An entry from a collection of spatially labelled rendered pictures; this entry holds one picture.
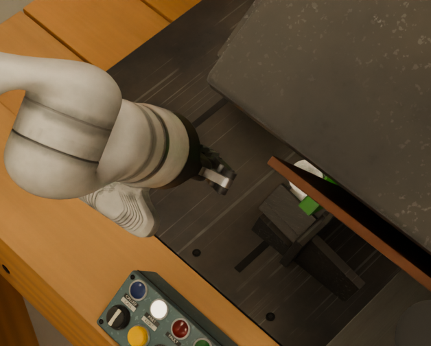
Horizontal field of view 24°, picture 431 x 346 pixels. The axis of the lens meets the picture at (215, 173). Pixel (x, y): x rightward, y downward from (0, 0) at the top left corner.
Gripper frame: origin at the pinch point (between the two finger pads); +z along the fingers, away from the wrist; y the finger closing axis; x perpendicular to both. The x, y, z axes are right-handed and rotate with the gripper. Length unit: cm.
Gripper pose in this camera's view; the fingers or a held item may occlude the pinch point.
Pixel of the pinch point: (204, 158)
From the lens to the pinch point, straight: 104.6
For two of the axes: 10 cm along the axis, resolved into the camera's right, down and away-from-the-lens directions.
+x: -4.9, 8.6, 1.2
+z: 3.3, 0.6, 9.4
